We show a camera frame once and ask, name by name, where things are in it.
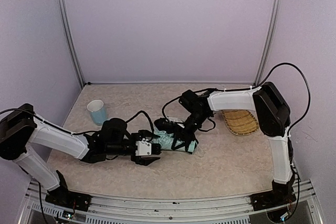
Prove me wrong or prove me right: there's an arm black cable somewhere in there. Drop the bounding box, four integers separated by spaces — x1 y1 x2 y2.
0 108 155 138
258 62 312 130

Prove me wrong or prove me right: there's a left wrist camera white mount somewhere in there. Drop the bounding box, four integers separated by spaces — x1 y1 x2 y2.
135 141 162 156

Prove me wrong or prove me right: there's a white blue enamel pitcher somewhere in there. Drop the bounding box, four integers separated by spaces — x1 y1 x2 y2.
87 100 107 125

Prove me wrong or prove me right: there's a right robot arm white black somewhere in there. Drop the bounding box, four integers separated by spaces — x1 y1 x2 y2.
178 82 295 195

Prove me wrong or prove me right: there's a woven bamboo tray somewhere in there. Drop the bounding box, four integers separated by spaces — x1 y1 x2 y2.
221 110 259 136

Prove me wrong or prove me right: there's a mint green black umbrella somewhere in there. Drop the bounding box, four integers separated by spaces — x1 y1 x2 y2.
151 119 199 154

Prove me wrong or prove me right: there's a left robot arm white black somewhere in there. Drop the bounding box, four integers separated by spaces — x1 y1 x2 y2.
1 103 162 198

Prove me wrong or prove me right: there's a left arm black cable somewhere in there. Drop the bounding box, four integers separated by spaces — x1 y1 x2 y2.
0 108 155 138

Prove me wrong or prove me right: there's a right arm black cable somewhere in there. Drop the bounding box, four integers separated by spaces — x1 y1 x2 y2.
258 62 312 130

